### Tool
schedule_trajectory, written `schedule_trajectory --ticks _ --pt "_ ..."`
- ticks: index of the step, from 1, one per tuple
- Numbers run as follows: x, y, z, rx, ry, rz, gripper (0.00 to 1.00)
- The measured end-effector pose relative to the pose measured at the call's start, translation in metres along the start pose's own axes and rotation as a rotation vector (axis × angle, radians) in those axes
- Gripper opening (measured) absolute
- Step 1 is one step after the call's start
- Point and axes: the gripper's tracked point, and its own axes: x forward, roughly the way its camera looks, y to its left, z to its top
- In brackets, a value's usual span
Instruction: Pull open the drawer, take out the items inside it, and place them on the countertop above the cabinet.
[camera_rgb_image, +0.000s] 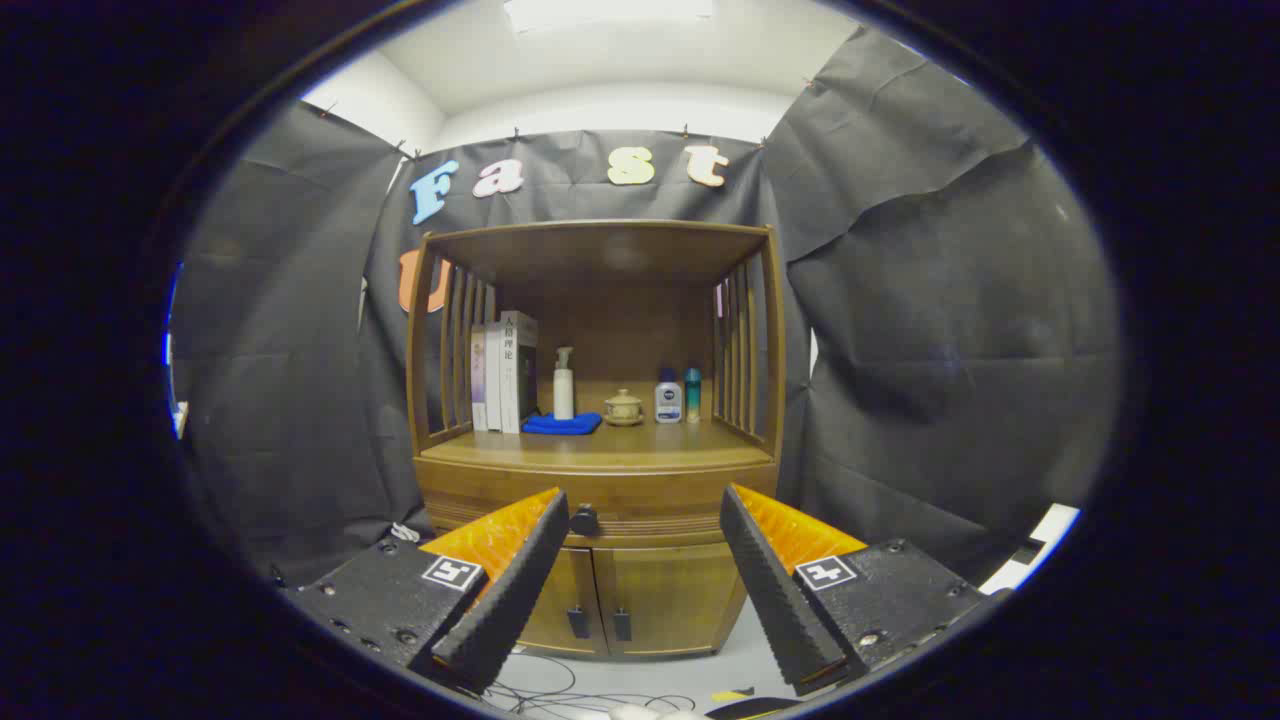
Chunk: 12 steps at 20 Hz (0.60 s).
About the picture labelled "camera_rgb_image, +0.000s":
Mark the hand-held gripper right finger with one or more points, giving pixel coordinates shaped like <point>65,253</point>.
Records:
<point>775,590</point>

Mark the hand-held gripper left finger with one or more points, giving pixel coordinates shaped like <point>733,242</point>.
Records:
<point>505,605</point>

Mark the black backdrop cloth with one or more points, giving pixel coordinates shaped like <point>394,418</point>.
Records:
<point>950,300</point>

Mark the wooden drawer with black knob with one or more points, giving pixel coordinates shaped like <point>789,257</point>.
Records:
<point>650,490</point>

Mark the wooden cabinet door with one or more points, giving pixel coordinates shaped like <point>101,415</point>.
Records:
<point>670,600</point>
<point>565,590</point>

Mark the wooden cabinet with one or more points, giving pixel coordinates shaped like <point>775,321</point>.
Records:
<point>640,260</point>

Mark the ceiling light panel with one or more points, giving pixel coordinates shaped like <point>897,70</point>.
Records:
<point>610,12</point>

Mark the teal slim bottle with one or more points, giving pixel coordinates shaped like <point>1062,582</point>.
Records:
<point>693,395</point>

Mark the yellow tape strip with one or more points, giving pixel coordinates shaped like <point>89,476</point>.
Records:
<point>730,695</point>

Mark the white bottle with blue cap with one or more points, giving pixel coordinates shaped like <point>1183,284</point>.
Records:
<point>668,402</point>

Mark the beige ceramic lidded cup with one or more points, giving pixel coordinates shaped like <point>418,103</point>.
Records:
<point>623,408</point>

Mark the thin pale purple book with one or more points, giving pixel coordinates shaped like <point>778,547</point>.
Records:
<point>477,380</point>

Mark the thin white book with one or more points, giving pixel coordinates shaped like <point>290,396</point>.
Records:
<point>493,380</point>

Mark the thick white and black book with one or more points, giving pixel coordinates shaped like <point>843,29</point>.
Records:
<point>512,375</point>

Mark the wooden countertop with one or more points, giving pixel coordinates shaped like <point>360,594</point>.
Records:
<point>620,447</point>

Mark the white pump bottle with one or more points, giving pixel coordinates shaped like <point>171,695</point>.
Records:
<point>563,395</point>

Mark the blue folded cloth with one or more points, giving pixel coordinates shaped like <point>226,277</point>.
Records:
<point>560,425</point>

